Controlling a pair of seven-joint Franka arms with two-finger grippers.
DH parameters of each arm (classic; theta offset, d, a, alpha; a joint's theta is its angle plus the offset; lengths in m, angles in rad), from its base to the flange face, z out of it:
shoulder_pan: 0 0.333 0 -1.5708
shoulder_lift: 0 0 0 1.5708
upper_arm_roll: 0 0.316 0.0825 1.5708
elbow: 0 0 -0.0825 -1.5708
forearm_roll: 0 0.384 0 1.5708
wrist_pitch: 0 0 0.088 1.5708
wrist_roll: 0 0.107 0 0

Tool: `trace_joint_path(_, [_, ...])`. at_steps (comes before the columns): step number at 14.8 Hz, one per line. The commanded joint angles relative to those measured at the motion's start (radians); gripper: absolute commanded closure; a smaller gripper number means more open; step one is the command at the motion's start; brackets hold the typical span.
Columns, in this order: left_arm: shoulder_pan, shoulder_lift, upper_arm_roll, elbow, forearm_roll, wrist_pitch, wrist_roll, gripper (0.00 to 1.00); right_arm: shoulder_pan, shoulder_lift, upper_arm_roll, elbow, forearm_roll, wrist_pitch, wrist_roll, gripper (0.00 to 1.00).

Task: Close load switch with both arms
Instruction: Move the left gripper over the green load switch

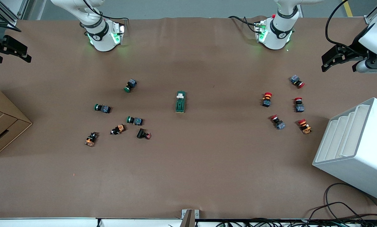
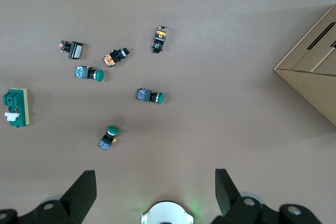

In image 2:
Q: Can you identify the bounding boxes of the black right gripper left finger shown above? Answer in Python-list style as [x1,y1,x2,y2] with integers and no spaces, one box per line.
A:
[0,170,97,224]

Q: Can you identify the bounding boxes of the brown cardboard box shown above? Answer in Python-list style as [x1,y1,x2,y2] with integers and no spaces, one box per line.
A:
[273,5,336,127]

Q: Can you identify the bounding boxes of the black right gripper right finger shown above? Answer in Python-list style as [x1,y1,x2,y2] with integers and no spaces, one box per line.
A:
[211,168,323,224]

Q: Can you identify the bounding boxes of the brown table cover sheet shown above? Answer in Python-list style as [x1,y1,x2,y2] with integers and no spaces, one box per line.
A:
[0,0,336,224]

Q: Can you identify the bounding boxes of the green pushbutton blue contact block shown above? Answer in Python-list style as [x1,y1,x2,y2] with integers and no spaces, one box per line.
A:
[98,125,119,152]
[74,66,104,82]
[136,88,164,105]

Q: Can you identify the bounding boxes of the black selector switch orange block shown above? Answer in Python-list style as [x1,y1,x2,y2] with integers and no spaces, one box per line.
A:
[151,25,169,54]
[103,47,131,68]

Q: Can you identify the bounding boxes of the black square pushbutton red terminals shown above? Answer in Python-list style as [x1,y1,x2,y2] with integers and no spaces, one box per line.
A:
[59,40,83,60]

